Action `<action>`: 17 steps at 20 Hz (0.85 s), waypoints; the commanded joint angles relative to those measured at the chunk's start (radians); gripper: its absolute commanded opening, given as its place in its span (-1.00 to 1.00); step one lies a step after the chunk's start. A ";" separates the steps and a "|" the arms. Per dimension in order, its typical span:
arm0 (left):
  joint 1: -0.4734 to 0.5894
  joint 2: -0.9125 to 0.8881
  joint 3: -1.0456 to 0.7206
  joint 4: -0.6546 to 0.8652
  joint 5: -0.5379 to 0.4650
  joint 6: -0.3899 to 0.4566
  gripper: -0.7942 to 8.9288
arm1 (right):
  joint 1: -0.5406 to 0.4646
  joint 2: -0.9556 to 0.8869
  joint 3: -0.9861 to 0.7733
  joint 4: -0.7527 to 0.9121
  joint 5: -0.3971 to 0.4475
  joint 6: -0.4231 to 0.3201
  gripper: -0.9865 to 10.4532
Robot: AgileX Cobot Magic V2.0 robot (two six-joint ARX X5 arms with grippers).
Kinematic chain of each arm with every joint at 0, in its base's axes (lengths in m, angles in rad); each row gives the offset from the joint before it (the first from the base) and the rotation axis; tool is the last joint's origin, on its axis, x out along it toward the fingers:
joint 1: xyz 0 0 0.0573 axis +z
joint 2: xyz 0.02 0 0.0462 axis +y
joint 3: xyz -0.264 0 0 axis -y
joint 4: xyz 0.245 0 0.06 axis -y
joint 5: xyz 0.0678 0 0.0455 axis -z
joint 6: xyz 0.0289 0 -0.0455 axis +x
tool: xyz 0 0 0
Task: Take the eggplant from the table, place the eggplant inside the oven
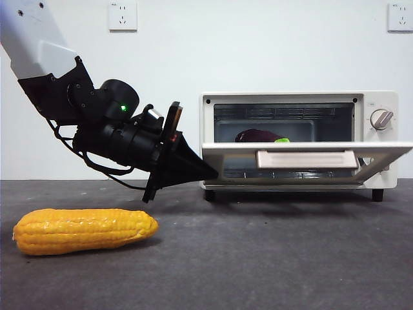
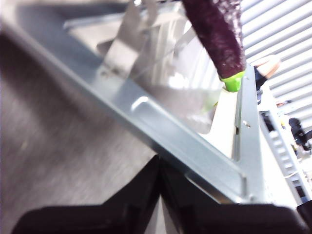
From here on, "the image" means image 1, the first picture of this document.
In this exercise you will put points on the purple eggplant green stem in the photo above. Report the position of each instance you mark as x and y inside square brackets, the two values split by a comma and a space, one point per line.
[258, 135]

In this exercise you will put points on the beige oven knob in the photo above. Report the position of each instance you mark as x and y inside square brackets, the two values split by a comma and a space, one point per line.
[381, 120]

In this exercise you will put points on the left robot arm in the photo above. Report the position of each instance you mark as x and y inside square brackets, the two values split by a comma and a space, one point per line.
[122, 142]

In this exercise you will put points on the white wall socket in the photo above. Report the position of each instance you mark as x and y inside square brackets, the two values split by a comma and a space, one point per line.
[400, 17]
[122, 17]

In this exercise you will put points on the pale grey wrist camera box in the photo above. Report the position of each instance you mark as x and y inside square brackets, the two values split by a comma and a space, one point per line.
[154, 113]

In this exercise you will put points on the cream toaster oven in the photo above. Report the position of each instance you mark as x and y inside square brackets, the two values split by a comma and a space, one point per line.
[380, 97]

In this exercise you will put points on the yellow corn cob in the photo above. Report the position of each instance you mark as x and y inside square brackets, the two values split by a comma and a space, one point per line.
[80, 232]

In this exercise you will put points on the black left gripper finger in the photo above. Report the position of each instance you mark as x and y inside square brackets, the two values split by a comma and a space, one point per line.
[184, 151]
[174, 177]

